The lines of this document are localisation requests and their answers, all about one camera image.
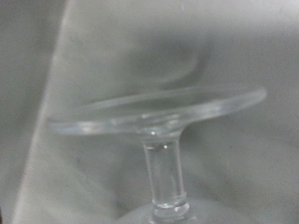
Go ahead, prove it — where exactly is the clear wine glass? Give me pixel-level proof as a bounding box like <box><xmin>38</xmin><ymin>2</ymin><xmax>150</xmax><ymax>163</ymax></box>
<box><xmin>46</xmin><ymin>84</ymin><xmax>268</xmax><ymax>224</ymax></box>

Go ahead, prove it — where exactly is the grey plastic crate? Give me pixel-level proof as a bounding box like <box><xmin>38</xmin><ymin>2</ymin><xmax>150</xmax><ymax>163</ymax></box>
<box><xmin>0</xmin><ymin>0</ymin><xmax>299</xmax><ymax>224</ymax></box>

